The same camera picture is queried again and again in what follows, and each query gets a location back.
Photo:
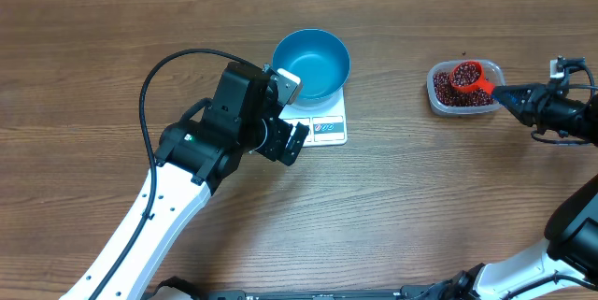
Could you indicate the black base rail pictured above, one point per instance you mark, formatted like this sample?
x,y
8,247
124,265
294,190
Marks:
x,y
176,288

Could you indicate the blue bowl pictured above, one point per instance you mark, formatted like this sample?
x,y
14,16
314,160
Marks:
x,y
319,59

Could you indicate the white digital kitchen scale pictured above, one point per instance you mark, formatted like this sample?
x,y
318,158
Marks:
x,y
326,120

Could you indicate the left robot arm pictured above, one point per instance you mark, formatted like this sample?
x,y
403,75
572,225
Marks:
x,y
193,158

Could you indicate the orange scoop with blue handle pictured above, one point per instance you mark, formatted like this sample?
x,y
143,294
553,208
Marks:
x,y
469,77

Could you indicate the red beans in container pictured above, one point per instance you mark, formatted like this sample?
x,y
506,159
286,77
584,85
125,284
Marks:
x,y
450,97

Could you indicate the clear plastic container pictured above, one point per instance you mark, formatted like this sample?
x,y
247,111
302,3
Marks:
x,y
492,72

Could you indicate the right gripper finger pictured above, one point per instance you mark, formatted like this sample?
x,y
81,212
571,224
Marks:
x,y
516,95
526,112

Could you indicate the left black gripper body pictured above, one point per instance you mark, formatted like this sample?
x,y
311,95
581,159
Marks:
x,y
276,139

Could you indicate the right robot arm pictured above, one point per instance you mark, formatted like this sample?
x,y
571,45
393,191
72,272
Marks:
x,y
567,255

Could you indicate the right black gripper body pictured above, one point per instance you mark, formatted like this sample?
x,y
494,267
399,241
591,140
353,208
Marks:
x,y
561,109

